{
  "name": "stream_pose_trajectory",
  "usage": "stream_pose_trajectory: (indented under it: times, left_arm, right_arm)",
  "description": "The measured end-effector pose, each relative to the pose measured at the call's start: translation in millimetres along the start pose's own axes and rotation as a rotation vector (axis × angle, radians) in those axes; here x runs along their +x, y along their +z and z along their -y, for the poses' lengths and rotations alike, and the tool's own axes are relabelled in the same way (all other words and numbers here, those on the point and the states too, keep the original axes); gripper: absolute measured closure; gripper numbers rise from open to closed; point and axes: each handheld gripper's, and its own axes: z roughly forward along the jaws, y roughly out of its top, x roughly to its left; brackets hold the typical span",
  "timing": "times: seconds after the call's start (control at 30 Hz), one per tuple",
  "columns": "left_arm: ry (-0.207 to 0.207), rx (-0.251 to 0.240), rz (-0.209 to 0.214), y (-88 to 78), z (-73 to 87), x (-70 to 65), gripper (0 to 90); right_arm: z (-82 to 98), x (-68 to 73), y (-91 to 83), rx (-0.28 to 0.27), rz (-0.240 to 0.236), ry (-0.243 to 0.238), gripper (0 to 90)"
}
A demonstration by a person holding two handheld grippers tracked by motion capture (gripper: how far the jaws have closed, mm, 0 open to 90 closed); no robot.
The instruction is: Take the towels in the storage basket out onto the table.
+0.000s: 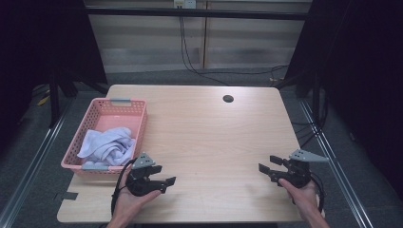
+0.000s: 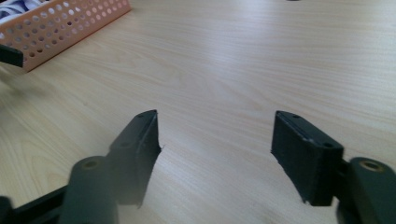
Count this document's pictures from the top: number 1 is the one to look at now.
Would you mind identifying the black curtain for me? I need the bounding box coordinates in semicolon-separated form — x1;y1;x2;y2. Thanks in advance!
283;0;403;194
0;0;108;150

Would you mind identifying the black floor cables bundle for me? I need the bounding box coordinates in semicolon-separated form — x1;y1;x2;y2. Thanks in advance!
290;85;329;150

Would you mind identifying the pink plastic basket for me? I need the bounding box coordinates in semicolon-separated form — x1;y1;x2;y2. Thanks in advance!
60;97;148;178

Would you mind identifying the white wall socket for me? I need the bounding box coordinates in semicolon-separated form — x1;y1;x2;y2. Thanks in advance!
173;0;197;10

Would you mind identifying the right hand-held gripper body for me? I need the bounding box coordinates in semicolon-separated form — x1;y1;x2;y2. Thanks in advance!
278;148;330;189

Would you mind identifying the black horizontal metal bar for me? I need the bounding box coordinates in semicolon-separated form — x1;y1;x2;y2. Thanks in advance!
85;7;311;22

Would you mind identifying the person's left hand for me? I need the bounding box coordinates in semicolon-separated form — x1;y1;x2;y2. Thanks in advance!
110;166;163;223

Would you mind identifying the person's right hand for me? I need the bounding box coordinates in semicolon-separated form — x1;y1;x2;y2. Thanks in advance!
278;178;325;222

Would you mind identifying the white towel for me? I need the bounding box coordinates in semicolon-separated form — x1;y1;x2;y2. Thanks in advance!
76;126;137;166

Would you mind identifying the black metal stand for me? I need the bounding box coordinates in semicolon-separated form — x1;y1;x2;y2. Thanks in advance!
47;67;110;129

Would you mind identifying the black tape strip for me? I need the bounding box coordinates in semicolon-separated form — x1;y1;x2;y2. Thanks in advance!
53;191;79;202

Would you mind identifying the silver floor rail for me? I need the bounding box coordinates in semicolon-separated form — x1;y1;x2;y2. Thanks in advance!
297;98;375;228
0;97;76;228

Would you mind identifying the yellow object on floor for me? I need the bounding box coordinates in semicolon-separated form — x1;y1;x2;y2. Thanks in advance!
36;94;51;107

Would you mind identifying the right hand-held gripper black cable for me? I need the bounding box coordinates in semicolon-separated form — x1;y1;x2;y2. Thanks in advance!
309;172;327;214

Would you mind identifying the black cable from wall socket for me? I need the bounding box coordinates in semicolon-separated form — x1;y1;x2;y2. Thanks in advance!
178;8;230;86

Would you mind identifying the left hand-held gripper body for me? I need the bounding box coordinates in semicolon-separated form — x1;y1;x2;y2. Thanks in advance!
125;152;166;198

